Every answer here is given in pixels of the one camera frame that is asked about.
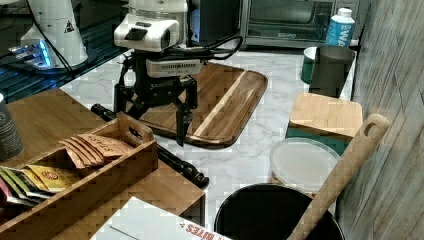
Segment wooden tea box drawer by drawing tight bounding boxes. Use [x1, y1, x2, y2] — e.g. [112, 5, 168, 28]
[1, 113, 158, 240]

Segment wooden cutting board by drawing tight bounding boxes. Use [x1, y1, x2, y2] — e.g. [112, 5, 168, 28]
[138, 63, 267, 148]

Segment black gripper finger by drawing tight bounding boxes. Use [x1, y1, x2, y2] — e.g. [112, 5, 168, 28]
[176, 101, 197, 146]
[114, 59, 149, 120]

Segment black pepper grinder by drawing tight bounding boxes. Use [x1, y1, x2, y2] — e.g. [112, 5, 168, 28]
[90, 103, 210, 189]

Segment white cardboard snack box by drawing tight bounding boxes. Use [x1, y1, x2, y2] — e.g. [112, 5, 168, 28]
[90, 197, 231, 240]

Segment black round pot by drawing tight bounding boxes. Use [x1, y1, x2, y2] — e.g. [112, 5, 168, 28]
[213, 183, 346, 240]

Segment silver black toaster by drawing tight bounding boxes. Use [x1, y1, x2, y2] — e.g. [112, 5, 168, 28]
[188, 0, 241, 46]

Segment round clear plastic lid container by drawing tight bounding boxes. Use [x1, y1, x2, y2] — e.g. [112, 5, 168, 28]
[269, 137, 340, 194]

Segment blue white bottle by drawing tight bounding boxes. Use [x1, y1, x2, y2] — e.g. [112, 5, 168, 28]
[325, 8, 355, 47]

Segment dark grey canister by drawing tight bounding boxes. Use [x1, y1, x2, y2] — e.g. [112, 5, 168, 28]
[0, 94, 24, 162]

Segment green tea packets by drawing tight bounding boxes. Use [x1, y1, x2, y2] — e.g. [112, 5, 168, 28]
[1, 168, 51, 203]

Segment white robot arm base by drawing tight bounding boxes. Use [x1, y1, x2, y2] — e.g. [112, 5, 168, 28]
[21, 0, 88, 70]

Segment wooden spoon handle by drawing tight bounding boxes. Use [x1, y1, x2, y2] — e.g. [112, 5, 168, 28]
[287, 114, 389, 240]

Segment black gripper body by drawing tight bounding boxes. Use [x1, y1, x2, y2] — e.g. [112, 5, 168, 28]
[133, 52, 198, 108]

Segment stainless toaster oven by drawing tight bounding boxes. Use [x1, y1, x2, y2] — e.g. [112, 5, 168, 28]
[240, 0, 360, 48]

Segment green box bamboo lid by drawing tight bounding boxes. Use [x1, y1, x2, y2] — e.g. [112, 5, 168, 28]
[285, 93, 363, 156]

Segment dark grey metal container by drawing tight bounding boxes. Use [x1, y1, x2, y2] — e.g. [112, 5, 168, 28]
[309, 45, 355, 98]

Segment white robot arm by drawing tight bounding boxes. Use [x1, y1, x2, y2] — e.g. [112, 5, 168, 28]
[114, 0, 200, 145]

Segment yellow tea packet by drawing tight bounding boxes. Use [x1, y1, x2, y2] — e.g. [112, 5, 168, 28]
[28, 165, 81, 192]

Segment green white mug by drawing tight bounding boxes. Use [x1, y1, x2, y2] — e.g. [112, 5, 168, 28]
[301, 47, 317, 84]

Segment brown tea packets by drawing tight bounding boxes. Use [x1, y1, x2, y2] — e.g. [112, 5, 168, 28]
[60, 134, 133, 169]

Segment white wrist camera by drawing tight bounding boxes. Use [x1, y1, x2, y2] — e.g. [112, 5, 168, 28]
[146, 59, 202, 78]

